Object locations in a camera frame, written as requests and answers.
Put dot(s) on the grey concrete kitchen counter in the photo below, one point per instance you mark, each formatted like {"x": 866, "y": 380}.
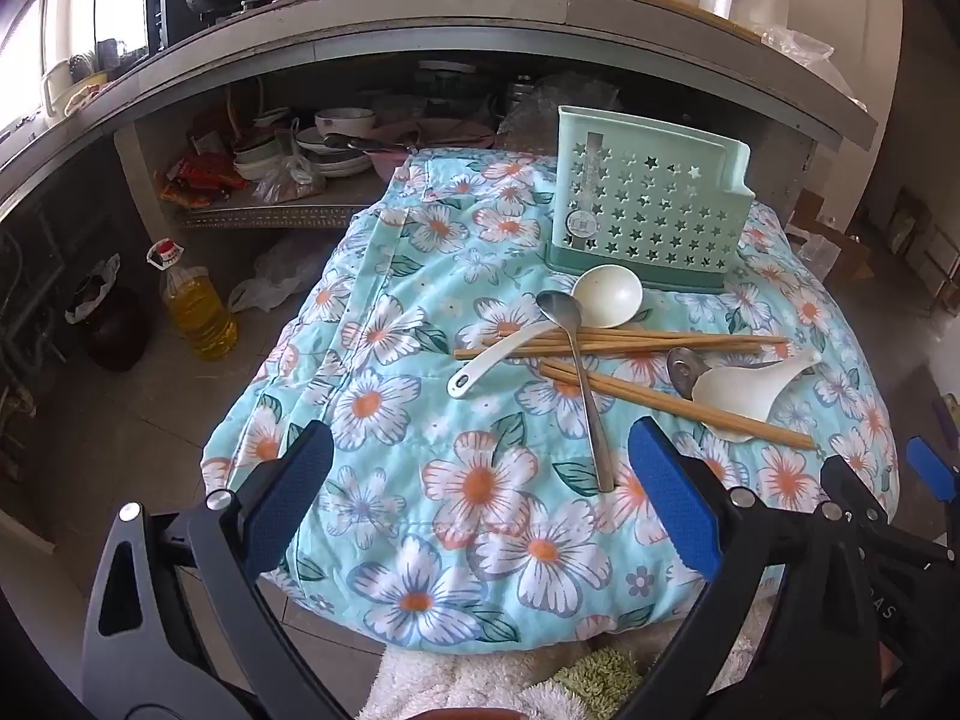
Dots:
{"x": 450, "y": 15}

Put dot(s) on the white plastic bag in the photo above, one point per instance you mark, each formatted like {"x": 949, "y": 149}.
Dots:
{"x": 277, "y": 277}

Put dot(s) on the perforated metal shelf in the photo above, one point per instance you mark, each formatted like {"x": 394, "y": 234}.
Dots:
{"x": 262, "y": 214}

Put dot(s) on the dark brown jar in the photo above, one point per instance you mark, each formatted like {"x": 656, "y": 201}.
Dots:
{"x": 112, "y": 330}

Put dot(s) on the plastic bag with brown contents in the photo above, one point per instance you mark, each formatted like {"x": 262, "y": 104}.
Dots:
{"x": 289, "y": 181}

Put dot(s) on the pile of wooden chopsticks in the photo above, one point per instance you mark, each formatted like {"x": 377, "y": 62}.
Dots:
{"x": 637, "y": 346}

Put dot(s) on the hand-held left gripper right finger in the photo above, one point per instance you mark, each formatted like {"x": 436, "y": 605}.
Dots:
{"x": 675, "y": 499}

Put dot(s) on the metal spoon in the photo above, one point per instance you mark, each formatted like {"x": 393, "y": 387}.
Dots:
{"x": 681, "y": 375}
{"x": 559, "y": 311}

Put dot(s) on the crumpled clear plastic bag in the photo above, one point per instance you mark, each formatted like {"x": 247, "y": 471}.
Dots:
{"x": 540, "y": 112}

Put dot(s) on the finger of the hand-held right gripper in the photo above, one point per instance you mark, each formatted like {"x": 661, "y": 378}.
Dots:
{"x": 851, "y": 487}
{"x": 930, "y": 465}

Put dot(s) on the white cup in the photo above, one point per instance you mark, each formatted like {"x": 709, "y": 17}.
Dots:
{"x": 56, "y": 90}

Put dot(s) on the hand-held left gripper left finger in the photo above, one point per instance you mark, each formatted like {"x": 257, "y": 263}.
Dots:
{"x": 289, "y": 495}

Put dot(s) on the green fluffy mat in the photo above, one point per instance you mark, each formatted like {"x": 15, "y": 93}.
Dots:
{"x": 600, "y": 679}

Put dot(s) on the red snack packets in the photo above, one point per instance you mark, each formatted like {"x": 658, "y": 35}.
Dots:
{"x": 199, "y": 180}

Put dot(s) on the pink basin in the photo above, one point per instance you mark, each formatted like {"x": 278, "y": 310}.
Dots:
{"x": 390, "y": 163}

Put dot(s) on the yellow cooking oil bottle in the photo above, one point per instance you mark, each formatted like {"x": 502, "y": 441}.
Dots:
{"x": 199, "y": 315}

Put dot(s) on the stack of pale bowls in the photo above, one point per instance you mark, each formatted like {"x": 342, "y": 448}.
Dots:
{"x": 259, "y": 154}

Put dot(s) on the white ceramic soup spoon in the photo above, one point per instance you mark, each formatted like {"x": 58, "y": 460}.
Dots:
{"x": 739, "y": 401}

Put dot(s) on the green star-holed utensil holder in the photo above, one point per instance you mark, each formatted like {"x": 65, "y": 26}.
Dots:
{"x": 645, "y": 202}

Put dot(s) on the stack of white plates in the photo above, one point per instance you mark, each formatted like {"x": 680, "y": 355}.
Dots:
{"x": 330, "y": 159}

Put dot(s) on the white bowl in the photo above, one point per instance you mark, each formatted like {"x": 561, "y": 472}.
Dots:
{"x": 345, "y": 122}

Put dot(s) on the white fluffy towel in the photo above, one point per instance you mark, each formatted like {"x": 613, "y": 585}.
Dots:
{"x": 450, "y": 682}

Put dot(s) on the white ceramic ladle spoon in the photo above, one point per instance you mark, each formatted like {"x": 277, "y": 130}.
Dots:
{"x": 607, "y": 296}

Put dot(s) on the floral light blue blanket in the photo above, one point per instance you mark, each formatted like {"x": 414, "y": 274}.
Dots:
{"x": 450, "y": 465}

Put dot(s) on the cardboard boxes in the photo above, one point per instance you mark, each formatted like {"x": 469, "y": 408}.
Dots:
{"x": 844, "y": 255}

